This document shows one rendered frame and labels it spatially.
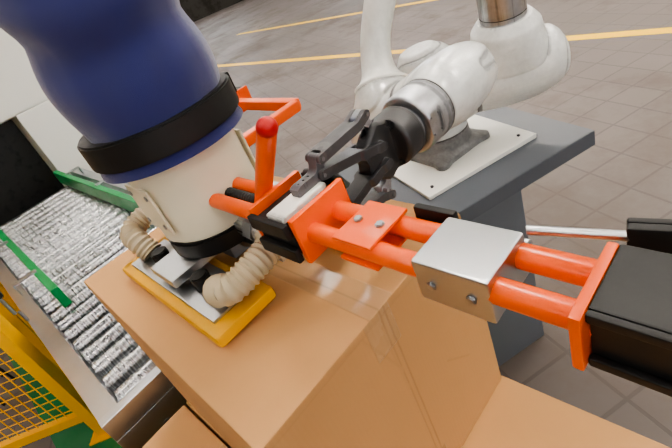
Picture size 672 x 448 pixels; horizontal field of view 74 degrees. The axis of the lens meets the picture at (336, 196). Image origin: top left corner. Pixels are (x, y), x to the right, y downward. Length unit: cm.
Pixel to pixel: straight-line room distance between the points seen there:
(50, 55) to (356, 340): 47
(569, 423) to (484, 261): 58
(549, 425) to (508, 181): 48
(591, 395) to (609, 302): 127
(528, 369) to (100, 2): 148
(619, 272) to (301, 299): 41
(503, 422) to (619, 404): 70
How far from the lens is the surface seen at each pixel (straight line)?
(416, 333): 65
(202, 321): 65
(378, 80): 78
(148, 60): 58
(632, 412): 157
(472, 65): 68
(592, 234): 38
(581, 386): 160
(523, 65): 109
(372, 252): 41
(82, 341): 168
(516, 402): 93
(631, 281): 33
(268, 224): 48
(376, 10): 83
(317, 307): 60
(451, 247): 38
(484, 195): 103
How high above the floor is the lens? 134
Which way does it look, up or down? 30 degrees down
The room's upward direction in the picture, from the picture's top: 23 degrees counter-clockwise
